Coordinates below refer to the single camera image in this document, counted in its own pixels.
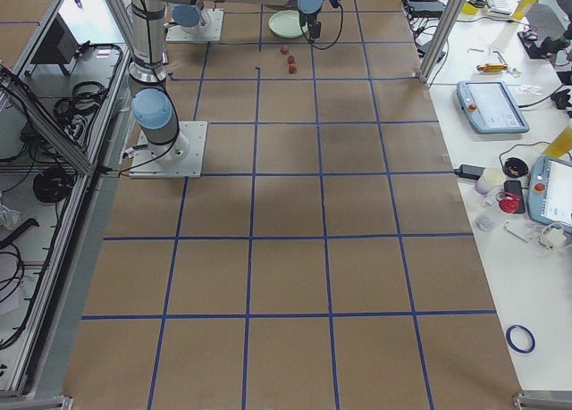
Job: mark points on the red round object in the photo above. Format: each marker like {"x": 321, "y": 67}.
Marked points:
{"x": 508, "y": 202}

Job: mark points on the teach pendant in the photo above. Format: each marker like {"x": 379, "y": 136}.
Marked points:
{"x": 549, "y": 194}
{"x": 490, "y": 108}

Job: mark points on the aluminium rack frame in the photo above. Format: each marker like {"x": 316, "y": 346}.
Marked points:
{"x": 61, "y": 140}

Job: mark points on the blue tape roll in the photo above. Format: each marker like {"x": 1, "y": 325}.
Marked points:
{"x": 520, "y": 339}

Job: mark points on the white charger plug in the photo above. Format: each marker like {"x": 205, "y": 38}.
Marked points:
{"x": 553, "y": 238}

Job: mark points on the black smartphone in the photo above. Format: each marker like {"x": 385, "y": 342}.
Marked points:
{"x": 515, "y": 187}

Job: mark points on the light green plate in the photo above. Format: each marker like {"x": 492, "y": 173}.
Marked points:
{"x": 286, "y": 24}

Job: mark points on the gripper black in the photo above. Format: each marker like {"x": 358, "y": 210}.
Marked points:
{"x": 314, "y": 20}

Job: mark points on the upper teach pendant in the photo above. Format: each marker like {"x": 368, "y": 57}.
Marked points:
{"x": 490, "y": 108}

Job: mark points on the aluminium frame post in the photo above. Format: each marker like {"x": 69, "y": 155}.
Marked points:
{"x": 444, "y": 27}

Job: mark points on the black bowl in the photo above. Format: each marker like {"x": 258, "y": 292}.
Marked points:
{"x": 515, "y": 168}

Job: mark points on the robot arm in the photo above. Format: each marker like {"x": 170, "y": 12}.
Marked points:
{"x": 151, "y": 104}
{"x": 191, "y": 18}

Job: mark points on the lower teach pendant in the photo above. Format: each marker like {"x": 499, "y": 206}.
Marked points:
{"x": 549, "y": 194}

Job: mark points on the black power adapter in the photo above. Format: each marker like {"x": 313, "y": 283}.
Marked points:
{"x": 469, "y": 172}

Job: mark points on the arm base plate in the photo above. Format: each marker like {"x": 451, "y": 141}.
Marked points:
{"x": 208, "y": 29}
{"x": 185, "y": 159}

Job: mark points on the white paper cup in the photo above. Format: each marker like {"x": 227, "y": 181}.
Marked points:
{"x": 490, "y": 179}

